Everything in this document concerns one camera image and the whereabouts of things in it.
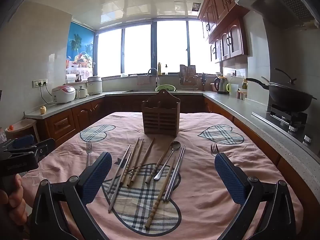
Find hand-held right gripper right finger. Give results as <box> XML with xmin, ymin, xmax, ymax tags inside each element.
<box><xmin>214</xmin><ymin>152</ymin><xmax>298</xmax><ymax>240</ymax></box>

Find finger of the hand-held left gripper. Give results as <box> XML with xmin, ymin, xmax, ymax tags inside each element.
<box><xmin>27</xmin><ymin>138</ymin><xmax>56</xmax><ymax>160</ymax></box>
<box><xmin>3</xmin><ymin>134</ymin><xmax>35</xmax><ymax>152</ymax></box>

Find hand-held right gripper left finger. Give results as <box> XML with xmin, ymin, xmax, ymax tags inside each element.
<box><xmin>29</xmin><ymin>152</ymin><xmax>113</xmax><ymax>240</ymax></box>

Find wooden chopstick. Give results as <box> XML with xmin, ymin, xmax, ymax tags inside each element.
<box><xmin>131</xmin><ymin>137</ymin><xmax>156</xmax><ymax>182</ymax></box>
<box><xmin>145</xmin><ymin>158</ymin><xmax>177</xmax><ymax>229</ymax></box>
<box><xmin>127</xmin><ymin>139</ymin><xmax>145</xmax><ymax>188</ymax></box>
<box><xmin>146</xmin><ymin>146</ymin><xmax>173</xmax><ymax>184</ymax></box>
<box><xmin>122</xmin><ymin>137</ymin><xmax>140</xmax><ymax>180</ymax></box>

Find metal spoon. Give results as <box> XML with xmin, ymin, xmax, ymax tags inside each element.
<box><xmin>153</xmin><ymin>141</ymin><xmax>181</xmax><ymax>180</ymax></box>

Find wooden utensil holder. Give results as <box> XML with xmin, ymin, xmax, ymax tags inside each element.
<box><xmin>141</xmin><ymin>89</ymin><xmax>181</xmax><ymax>137</ymax></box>

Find person's left hand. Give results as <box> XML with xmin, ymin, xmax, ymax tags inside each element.
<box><xmin>0</xmin><ymin>174</ymin><xmax>28</xmax><ymax>227</ymax></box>

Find wooden stool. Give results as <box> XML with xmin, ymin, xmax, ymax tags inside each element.
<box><xmin>5</xmin><ymin>119</ymin><xmax>40</xmax><ymax>143</ymax></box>

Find metal chopstick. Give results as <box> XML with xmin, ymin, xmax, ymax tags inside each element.
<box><xmin>107</xmin><ymin>144</ymin><xmax>132</xmax><ymax>194</ymax></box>
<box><xmin>108</xmin><ymin>151</ymin><xmax>132</xmax><ymax>214</ymax></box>
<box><xmin>166</xmin><ymin>145</ymin><xmax>187</xmax><ymax>201</ymax></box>
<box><xmin>163</xmin><ymin>145</ymin><xmax>185</xmax><ymax>201</ymax></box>

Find pink plaid-heart tablecloth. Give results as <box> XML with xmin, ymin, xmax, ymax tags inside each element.
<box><xmin>21</xmin><ymin>111</ymin><xmax>304</xmax><ymax>240</ymax></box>

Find white and red rice cooker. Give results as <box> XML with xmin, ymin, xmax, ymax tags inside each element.
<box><xmin>52</xmin><ymin>85</ymin><xmax>76</xmax><ymax>104</ymax></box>

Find small white pot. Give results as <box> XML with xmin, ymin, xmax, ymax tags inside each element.
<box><xmin>76</xmin><ymin>86</ymin><xmax>88</xmax><ymax>99</ymax></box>

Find large white cooker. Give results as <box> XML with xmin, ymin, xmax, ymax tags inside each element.
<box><xmin>87</xmin><ymin>76</ymin><xmax>103</xmax><ymax>95</ymax></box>

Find gas stove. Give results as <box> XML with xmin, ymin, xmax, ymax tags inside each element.
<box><xmin>251</xmin><ymin>104</ymin><xmax>313</xmax><ymax>143</ymax></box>

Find green-lid plastic pitcher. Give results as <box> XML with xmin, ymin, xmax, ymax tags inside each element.
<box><xmin>226</xmin><ymin>82</ymin><xmax>239</xmax><ymax>98</ymax></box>

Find steel electric kettle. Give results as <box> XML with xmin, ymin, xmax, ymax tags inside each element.
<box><xmin>214</xmin><ymin>76</ymin><xmax>229</xmax><ymax>95</ymax></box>

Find kitchen sink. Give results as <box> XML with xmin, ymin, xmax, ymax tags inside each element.
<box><xmin>122</xmin><ymin>89</ymin><xmax>179</xmax><ymax>94</ymax></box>

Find black wok with lid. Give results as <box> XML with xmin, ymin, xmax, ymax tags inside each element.
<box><xmin>246</xmin><ymin>68</ymin><xmax>317</xmax><ymax>113</ymax></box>

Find green plastic colander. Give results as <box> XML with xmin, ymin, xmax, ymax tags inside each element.
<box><xmin>155</xmin><ymin>84</ymin><xmax>177</xmax><ymax>92</ymax></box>

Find curved steel faucet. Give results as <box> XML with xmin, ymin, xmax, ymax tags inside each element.
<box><xmin>147</xmin><ymin>68</ymin><xmax>160</xmax><ymax>87</ymax></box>

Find wooden cutting board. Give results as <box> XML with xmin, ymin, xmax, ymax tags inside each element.
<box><xmin>179</xmin><ymin>64</ymin><xmax>196</xmax><ymax>77</ymax></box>

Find kitchen window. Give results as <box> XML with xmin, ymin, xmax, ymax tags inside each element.
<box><xmin>94</xmin><ymin>20</ymin><xmax>222</xmax><ymax>78</ymax></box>

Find wooden upper cabinets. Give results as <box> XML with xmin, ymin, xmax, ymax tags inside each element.
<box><xmin>199</xmin><ymin>0</ymin><xmax>250</xmax><ymax>64</ymax></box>

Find steel range hood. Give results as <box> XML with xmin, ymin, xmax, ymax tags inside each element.
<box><xmin>234</xmin><ymin>0</ymin><xmax>320</xmax><ymax>29</ymax></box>

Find black power cord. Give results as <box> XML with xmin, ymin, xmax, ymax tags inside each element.
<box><xmin>39</xmin><ymin>85</ymin><xmax>54</xmax><ymax>105</ymax></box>

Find wire dish rack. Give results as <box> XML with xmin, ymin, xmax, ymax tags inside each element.
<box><xmin>179</xmin><ymin>72</ymin><xmax>199</xmax><ymax>90</ymax></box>

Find fruit and palm wall poster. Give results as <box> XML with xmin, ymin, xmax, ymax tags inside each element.
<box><xmin>65</xmin><ymin>21</ymin><xmax>97</xmax><ymax>75</ymax></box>

